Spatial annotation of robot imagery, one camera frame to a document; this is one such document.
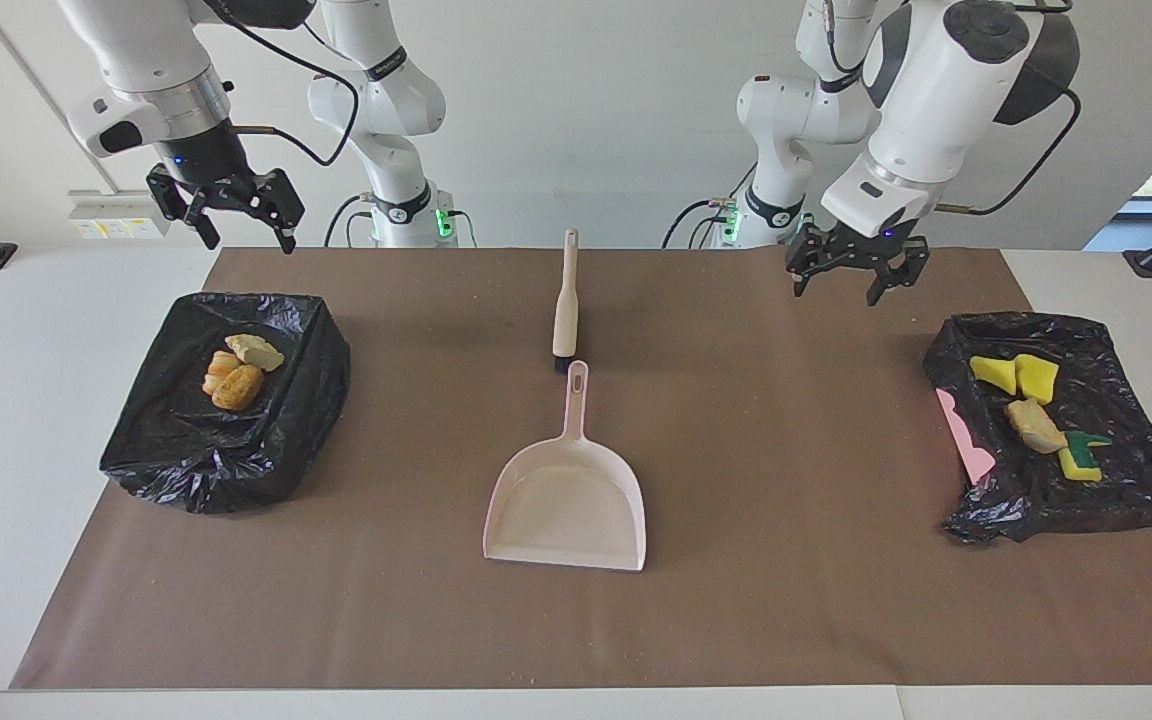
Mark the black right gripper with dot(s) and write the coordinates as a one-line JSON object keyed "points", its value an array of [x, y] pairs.
{"points": [[211, 175]]}

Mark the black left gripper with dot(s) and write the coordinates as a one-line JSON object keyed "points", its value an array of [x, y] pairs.
{"points": [[856, 248]]}

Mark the pale green bread piece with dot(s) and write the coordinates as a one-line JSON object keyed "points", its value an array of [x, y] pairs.
{"points": [[254, 350]]}

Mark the brown crumbly bread piece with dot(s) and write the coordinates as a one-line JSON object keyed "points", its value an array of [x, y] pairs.
{"points": [[238, 387]]}

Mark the beige plastic dustpan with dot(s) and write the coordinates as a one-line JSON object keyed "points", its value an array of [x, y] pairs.
{"points": [[566, 500]]}

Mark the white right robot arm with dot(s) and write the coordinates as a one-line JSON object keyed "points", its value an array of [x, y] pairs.
{"points": [[376, 100]]}

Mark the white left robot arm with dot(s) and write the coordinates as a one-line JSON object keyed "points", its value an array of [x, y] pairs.
{"points": [[926, 110]]}

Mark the pink plastic bin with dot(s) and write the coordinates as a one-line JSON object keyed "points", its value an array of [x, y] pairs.
{"points": [[966, 440]]}

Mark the black bag lined bin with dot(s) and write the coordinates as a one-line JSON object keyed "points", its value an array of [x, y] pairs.
{"points": [[266, 440]]}

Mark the black crumpled trash bag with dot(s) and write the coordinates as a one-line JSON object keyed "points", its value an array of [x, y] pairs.
{"points": [[1116, 490]]}

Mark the brown paper table mat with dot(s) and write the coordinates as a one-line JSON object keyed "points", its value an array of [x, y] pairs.
{"points": [[786, 600]]}

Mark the white wall socket box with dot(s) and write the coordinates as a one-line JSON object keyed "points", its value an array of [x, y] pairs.
{"points": [[111, 215]]}

